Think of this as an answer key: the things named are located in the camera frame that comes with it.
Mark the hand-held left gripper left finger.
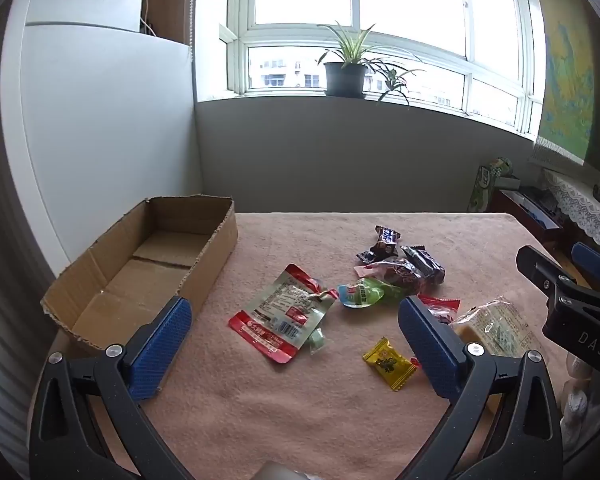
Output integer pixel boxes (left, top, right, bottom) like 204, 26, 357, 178
29, 296, 196, 480

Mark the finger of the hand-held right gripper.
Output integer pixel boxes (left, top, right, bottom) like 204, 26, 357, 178
571, 241, 600, 288
515, 244, 577, 306

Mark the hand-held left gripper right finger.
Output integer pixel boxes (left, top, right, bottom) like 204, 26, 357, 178
397, 296, 566, 480

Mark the yellow candy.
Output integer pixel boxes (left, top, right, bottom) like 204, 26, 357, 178
362, 337, 419, 391

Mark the red candy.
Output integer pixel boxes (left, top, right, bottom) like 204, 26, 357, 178
419, 295, 461, 325

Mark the clear packet of crackers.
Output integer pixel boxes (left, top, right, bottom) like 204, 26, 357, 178
450, 296, 536, 358

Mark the cardboard box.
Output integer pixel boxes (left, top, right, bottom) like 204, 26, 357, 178
40, 195, 239, 353

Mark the dark red snack packet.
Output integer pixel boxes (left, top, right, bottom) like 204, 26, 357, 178
367, 257, 426, 295

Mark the green jelly snack packet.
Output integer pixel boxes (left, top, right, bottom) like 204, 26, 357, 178
337, 278, 403, 309

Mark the dark shiny wrapper bar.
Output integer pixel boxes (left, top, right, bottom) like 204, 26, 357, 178
401, 244, 446, 285

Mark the small pale green candy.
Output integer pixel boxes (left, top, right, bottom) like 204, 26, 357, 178
307, 327, 327, 356

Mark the brown chocolate bar blue lettering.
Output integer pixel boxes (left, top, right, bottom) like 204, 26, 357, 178
371, 225, 402, 257

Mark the red and clear snack packet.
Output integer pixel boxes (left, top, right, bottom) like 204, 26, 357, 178
228, 263, 339, 364

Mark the dark red wooden cabinet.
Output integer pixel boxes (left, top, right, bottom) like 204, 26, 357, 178
494, 187, 567, 252

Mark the white lace cloth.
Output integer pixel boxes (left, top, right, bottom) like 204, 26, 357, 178
542, 167, 600, 263

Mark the green printed carton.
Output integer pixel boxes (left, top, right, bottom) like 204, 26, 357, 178
466, 156, 522, 214

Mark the white cabinet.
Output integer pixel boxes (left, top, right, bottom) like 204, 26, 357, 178
0, 0, 202, 281

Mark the potted spider plant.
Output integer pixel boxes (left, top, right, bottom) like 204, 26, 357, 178
316, 21, 426, 109

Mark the white framed window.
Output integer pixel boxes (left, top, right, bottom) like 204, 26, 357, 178
225, 0, 547, 137

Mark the yellow and green wall map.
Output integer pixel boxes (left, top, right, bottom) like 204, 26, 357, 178
532, 0, 600, 167

